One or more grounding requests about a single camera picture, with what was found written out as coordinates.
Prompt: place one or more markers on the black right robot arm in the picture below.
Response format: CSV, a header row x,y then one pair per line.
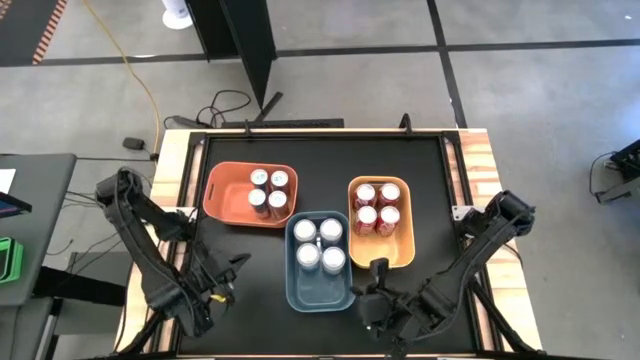
x,y
480,250

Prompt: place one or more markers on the green plastic frame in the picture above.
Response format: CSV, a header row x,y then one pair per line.
x,y
10,260

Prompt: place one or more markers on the silver metal bracket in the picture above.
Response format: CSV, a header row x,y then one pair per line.
x,y
461,212

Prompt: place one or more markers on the yellow label tag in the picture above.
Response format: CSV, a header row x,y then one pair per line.
x,y
218,298

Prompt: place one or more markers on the black standing panel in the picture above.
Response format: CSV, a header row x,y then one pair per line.
x,y
235,40

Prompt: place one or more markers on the white paper sheet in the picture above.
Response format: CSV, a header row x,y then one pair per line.
x,y
6,180

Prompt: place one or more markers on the black power adapter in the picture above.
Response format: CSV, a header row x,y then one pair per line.
x,y
133,143

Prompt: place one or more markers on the blue-grey plastic bin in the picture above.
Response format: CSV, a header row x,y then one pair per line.
x,y
320,290

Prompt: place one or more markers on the black desk foot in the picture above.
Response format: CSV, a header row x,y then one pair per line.
x,y
80,290

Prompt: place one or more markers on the dark tablet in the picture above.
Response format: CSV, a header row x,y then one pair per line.
x,y
12,205

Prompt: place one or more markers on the black table clamp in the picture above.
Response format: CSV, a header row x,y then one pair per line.
x,y
246,127
407,125

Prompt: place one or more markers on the white round pedestal base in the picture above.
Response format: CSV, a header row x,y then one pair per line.
x,y
176,15

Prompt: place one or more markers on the black rig strut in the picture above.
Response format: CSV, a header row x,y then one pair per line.
x,y
142,332
510,326

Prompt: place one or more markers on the black orange striped mat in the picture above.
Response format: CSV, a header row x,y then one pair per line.
x,y
25,25

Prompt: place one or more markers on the yellow plastic bin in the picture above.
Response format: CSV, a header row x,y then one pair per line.
x,y
380,250

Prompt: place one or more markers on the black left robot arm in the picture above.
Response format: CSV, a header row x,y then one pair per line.
x,y
145,250

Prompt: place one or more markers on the black floor equipment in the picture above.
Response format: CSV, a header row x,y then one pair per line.
x,y
625,170

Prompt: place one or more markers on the grey desk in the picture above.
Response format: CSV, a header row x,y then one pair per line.
x,y
40,225

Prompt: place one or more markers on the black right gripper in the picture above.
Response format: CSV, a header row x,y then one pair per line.
x,y
405,315

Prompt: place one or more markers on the orange plastic bin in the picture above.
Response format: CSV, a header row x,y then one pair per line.
x,y
225,195

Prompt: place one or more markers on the black bar behind table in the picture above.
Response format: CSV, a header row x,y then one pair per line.
x,y
285,123

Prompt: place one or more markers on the grey seat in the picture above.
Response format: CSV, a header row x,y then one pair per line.
x,y
20,330

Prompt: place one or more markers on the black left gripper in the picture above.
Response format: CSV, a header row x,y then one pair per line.
x,y
207,272

